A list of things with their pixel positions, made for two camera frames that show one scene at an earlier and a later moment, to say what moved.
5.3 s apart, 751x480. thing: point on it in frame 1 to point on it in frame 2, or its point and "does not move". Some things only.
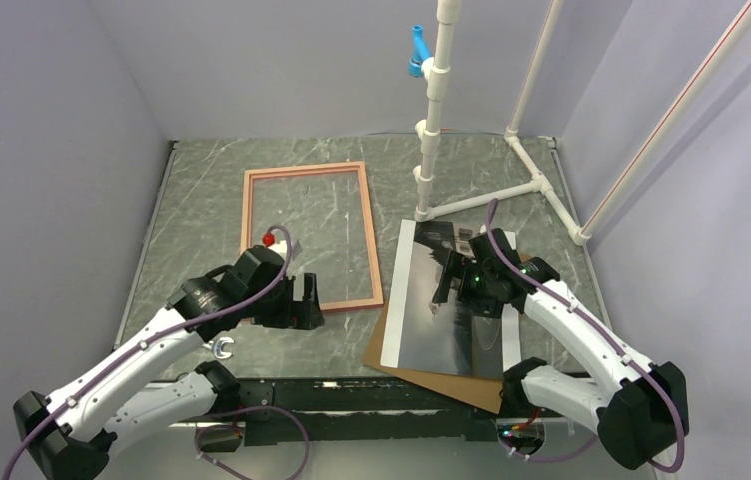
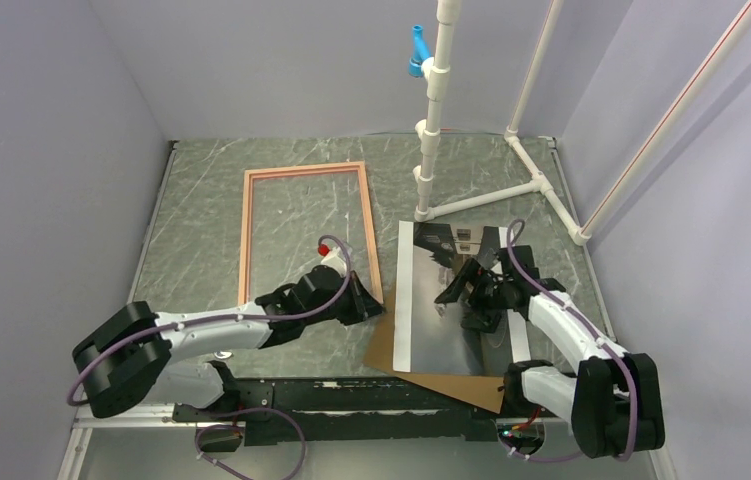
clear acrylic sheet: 323,212 does not move
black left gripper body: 252,306 to 340,311
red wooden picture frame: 359,166 does not move
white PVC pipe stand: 437,70 does not move
